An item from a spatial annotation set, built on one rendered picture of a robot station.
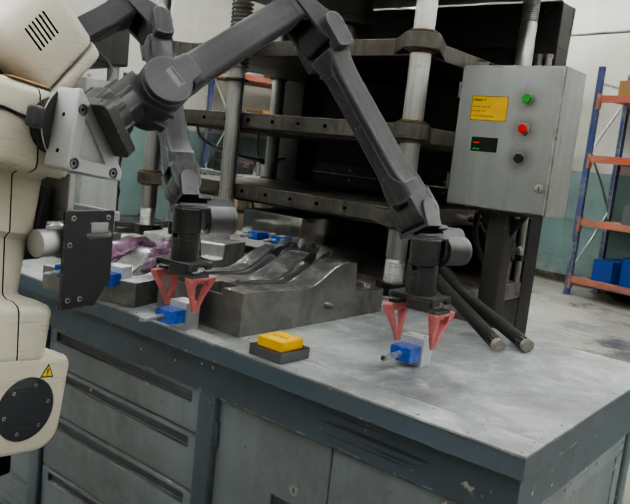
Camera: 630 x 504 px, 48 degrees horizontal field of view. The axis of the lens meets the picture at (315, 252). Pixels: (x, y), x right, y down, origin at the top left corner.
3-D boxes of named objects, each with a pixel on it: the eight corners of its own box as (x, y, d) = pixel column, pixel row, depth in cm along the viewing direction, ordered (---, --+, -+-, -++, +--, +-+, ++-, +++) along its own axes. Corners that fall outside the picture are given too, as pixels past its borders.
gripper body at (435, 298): (405, 296, 139) (409, 258, 138) (451, 306, 133) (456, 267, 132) (386, 299, 134) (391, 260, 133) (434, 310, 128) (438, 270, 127)
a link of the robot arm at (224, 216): (165, 188, 147) (179, 168, 140) (217, 191, 152) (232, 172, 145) (172, 241, 143) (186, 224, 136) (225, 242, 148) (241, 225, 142)
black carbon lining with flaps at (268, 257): (242, 294, 148) (247, 249, 146) (191, 280, 157) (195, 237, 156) (343, 282, 174) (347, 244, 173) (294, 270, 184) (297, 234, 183)
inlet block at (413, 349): (392, 376, 126) (396, 347, 125) (369, 369, 129) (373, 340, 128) (430, 364, 136) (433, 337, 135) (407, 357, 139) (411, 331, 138)
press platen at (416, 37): (431, 97, 192) (440, 25, 189) (137, 86, 272) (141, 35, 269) (546, 127, 256) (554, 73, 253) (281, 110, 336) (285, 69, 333)
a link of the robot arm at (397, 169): (288, 45, 136) (319, 13, 128) (308, 39, 140) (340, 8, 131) (396, 241, 136) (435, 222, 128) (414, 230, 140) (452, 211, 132)
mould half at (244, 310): (239, 338, 140) (245, 270, 138) (156, 309, 156) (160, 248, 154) (380, 311, 179) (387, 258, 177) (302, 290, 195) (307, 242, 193)
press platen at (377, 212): (409, 274, 199) (416, 211, 196) (128, 212, 279) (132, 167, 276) (527, 260, 263) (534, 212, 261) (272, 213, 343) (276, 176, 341)
